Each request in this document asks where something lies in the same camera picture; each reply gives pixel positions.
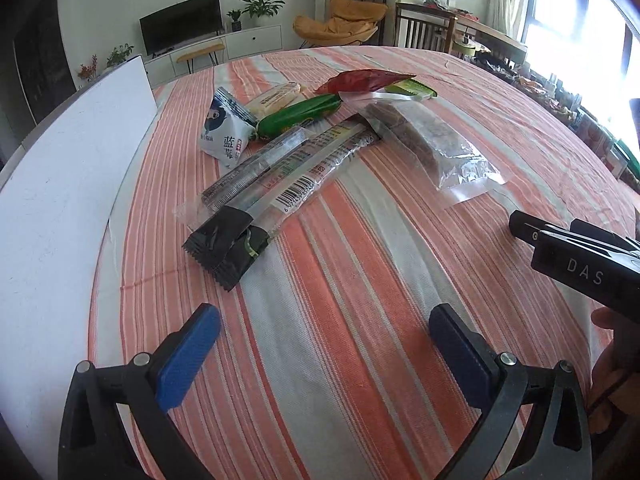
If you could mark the red flower plant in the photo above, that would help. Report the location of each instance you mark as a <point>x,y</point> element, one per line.
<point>87,67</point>

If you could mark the clear bag of brown bars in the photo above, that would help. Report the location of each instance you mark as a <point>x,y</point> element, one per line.
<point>425,135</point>

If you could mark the large leafy potted plant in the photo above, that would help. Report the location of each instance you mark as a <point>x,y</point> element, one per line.
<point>262,10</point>

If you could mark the white cardboard box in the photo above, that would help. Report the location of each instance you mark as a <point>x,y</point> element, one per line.
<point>65,185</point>

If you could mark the black snack packet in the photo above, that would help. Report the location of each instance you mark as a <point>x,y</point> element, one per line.
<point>225,250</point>

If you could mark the green plant in white vase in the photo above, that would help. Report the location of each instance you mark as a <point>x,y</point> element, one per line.
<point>119,55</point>

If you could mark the green stool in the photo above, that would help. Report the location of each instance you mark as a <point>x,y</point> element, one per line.
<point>465,47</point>

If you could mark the light green snack packet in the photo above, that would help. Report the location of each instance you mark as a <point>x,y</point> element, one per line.
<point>415,90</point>

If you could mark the row of assorted goods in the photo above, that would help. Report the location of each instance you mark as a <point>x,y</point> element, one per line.
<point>575,110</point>

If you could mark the person's right hand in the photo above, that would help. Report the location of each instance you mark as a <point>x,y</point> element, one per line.
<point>607,375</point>

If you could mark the white and blue snack packet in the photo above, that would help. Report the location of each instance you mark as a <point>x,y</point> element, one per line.
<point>225,130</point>

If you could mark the long clear barcode snack packet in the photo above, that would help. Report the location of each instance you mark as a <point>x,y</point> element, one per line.
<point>320,170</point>

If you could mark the wooden bench with metal legs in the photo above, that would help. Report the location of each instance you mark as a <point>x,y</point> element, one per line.
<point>200,51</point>

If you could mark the black television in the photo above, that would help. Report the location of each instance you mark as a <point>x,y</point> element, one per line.
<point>180,22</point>

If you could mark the small potted plant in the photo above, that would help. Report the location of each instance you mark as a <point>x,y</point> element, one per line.
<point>235,19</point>

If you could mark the orange lounge chair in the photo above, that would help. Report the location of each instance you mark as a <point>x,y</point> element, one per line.
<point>340,22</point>

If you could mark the white television cabinet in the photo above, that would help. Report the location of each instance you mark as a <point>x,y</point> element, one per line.
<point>250,40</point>

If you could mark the window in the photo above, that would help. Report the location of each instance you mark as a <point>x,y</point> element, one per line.
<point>585,45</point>

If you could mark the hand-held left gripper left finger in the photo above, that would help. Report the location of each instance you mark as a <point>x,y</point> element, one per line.
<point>185,355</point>

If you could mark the dark glass cabinet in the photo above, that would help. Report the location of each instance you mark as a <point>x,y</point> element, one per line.
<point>42,65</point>

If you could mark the red snack packet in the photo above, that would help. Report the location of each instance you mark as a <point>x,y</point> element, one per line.
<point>360,81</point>

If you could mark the green sausage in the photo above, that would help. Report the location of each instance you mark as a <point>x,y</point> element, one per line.
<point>295,115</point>

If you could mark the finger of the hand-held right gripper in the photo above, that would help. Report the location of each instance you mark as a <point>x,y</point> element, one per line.
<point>600,232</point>
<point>525,225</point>

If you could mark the cream snack packet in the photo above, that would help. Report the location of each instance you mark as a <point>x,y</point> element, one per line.
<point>275,97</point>

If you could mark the long clear dark snack packet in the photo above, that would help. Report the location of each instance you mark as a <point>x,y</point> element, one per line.
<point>250,170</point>

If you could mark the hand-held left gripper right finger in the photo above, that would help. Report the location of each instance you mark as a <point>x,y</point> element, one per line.
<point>460,355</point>

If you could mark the orange striped tablecloth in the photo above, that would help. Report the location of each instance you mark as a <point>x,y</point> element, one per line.
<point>350,285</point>

